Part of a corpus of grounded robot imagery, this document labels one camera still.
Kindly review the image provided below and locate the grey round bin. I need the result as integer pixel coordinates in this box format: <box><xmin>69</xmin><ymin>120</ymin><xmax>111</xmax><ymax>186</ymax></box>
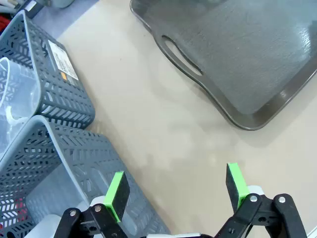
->
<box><xmin>42</xmin><ymin>0</ymin><xmax>75</xmax><ymax>9</ymax></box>

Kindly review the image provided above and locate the grey perforated plastic basket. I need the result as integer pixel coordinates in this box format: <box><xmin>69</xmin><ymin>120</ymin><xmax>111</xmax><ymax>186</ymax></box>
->
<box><xmin>0</xmin><ymin>115</ymin><xmax>171</xmax><ymax>238</ymax></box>

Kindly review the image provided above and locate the clear plastic measuring cup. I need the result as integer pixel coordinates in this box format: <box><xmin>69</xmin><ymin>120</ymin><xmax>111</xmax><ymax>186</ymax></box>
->
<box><xmin>0</xmin><ymin>57</ymin><xmax>42</xmax><ymax>159</ymax></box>

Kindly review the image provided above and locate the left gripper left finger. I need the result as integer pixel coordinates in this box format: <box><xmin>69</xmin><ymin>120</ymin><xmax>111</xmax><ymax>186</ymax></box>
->
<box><xmin>53</xmin><ymin>171</ymin><xmax>131</xmax><ymax>238</ymax></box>

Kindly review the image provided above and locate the grey basket with label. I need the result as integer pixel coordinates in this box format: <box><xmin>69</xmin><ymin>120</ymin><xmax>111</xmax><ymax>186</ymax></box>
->
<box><xmin>0</xmin><ymin>9</ymin><xmax>96</xmax><ymax>129</ymax></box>

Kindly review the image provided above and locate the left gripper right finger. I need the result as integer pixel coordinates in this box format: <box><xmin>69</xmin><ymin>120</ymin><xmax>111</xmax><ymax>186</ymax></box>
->
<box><xmin>214</xmin><ymin>162</ymin><xmax>308</xmax><ymax>238</ymax></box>

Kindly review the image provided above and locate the dark brown serving tray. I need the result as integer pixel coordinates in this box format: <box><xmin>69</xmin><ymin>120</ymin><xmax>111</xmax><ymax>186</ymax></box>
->
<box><xmin>129</xmin><ymin>0</ymin><xmax>317</xmax><ymax>131</ymax></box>

